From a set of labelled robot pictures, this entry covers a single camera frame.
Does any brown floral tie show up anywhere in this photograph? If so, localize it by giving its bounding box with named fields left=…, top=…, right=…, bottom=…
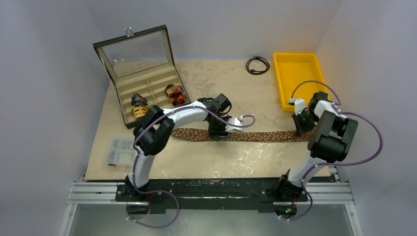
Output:
left=171, top=128, right=313, bottom=143

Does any yellow patterned rolled tie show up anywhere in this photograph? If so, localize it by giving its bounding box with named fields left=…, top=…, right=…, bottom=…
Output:
left=131, top=105, right=149, bottom=120

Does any multicolour patterned rolled tie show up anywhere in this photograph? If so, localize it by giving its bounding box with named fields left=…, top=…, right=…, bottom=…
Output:
left=165, top=84, right=181, bottom=97

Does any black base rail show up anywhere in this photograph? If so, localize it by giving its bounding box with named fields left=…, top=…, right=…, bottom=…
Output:
left=115, top=177, right=307, bottom=214

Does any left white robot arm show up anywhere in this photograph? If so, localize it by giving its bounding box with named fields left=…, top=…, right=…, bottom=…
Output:
left=127, top=94, right=232, bottom=201

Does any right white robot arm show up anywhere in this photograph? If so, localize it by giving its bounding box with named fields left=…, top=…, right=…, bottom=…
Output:
left=276, top=91, right=358, bottom=200

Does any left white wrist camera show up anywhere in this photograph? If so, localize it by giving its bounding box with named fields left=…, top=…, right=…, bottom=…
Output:
left=225, top=116, right=244, bottom=133

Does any purple cable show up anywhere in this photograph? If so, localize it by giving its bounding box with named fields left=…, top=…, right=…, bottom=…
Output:
left=125, top=105, right=256, bottom=229
left=279, top=80, right=385, bottom=222

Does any clear plastic screw box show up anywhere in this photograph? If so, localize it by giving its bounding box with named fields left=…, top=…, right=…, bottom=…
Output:
left=104, top=136, right=136, bottom=167

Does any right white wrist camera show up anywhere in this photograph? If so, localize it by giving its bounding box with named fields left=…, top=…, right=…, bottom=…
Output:
left=289, top=98, right=306, bottom=116

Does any dark floral rolled tie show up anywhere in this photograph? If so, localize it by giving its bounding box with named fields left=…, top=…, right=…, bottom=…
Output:
left=131, top=93, right=148, bottom=107

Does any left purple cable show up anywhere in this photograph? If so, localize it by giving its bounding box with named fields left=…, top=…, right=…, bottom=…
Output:
left=125, top=105, right=256, bottom=229

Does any black tie display box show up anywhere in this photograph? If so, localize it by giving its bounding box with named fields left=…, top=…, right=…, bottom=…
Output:
left=93, top=25, right=191, bottom=128

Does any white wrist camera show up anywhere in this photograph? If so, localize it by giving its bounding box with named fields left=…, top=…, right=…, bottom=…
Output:
left=225, top=116, right=244, bottom=133
left=289, top=98, right=306, bottom=116

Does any orange navy rolled tie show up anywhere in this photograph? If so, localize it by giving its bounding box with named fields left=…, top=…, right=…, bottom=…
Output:
left=170, top=92, right=185, bottom=106

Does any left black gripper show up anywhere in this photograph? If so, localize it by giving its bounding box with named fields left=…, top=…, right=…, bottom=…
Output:
left=207, top=116, right=232, bottom=141

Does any black coiled cable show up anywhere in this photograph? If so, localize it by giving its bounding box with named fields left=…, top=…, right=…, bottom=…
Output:
left=245, top=56, right=270, bottom=76

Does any yellow plastic tray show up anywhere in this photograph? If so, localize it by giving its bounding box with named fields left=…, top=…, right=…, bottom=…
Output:
left=273, top=53, right=329, bottom=113

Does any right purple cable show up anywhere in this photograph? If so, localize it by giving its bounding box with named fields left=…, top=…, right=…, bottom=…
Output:
left=279, top=80, right=385, bottom=222

